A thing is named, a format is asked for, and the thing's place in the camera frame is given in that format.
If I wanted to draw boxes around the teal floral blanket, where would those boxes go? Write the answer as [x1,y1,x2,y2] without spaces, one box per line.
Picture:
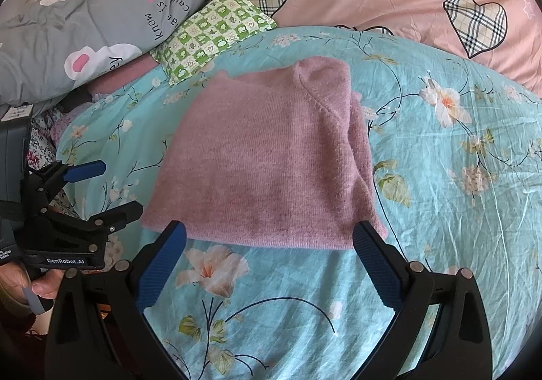
[55,24,542,380]

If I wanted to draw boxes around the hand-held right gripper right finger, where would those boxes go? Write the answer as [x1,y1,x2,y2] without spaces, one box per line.
[352,221,494,380]

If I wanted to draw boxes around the mauve cloth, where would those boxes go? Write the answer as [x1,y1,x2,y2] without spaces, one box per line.
[91,54,164,98]

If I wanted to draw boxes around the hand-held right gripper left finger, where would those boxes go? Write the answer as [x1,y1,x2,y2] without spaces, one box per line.
[44,220,188,380]

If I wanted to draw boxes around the green checked pillow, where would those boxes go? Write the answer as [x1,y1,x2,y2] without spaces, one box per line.
[150,0,278,86]

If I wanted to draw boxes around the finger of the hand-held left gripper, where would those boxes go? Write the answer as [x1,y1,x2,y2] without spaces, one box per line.
[30,161,107,199]
[42,200,145,239]

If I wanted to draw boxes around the pink knitted sweater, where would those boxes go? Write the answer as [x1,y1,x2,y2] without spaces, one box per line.
[142,57,388,251]

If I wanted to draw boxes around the grey printed pillow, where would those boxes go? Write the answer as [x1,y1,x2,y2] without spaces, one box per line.
[0,0,218,105]

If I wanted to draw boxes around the floral patterned cloth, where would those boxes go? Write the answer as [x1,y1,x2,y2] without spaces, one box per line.
[29,112,68,211]

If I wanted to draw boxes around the person's left hand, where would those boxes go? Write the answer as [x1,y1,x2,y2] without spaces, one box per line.
[0,261,65,317]

